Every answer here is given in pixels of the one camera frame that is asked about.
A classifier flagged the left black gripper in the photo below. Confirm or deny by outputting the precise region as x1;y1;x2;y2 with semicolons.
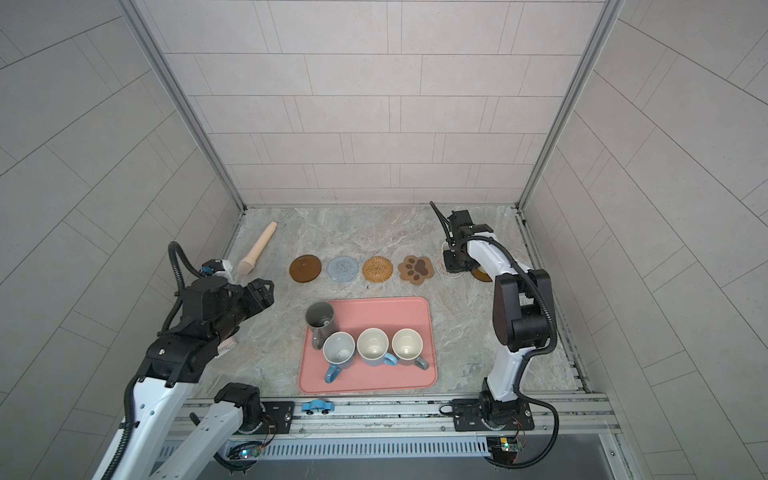
212;276;277;344

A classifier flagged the dark wooden coaster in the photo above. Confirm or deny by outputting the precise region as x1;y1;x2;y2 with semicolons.
289;254;322;283
471;267;493;283

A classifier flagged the cork paw coaster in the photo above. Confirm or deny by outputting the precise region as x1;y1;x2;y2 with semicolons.
398;255;435;285

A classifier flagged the rattan woven coaster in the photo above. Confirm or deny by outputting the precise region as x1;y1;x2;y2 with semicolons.
362;256;394;283

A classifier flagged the blue woven coaster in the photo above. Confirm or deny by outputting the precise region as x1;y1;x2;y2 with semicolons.
327;256;359;283

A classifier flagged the teal handled mug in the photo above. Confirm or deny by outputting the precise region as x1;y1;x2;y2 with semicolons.
391;328;429;371

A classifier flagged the white mug pink handle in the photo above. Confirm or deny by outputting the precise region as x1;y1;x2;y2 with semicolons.
441;241;453;258

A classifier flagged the white multicolour woven coaster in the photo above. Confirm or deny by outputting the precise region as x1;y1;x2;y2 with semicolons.
435;254;463;279

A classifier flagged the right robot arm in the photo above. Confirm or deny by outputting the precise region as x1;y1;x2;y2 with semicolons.
429;202;560;432

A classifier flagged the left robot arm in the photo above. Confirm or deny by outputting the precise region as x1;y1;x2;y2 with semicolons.
94;241;277;479

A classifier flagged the beige wooden pestle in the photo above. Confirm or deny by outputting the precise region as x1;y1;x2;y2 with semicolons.
236;221;278;275

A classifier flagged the grey metal mug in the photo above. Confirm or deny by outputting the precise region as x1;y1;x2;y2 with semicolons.
305;302;340;350

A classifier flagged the pink silicone tray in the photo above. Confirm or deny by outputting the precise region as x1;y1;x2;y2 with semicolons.
298;296;439;395

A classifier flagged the blue toy car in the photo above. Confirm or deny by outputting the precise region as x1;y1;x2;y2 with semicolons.
301;399;335;415

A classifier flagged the left circuit board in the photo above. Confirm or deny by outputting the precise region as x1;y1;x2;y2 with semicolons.
227;441;262;461

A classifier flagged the circuit board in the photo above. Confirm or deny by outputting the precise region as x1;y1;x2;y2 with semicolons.
227;441;262;461
486;436;522;464

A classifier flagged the right circuit board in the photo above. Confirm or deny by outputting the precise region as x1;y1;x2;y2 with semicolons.
486;436;522;464

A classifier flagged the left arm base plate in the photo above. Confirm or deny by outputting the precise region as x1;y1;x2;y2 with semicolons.
237;401;294;436

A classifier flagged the blue handled mug left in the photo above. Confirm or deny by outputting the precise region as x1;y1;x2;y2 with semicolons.
322;331;356;384

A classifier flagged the light blue handled mug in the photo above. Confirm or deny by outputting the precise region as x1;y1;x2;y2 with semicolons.
356;328;398;367

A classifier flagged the aluminium rail frame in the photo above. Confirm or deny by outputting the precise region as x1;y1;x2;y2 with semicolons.
152;394;640;479

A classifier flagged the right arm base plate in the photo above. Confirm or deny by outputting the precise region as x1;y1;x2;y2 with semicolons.
449;399;535;433

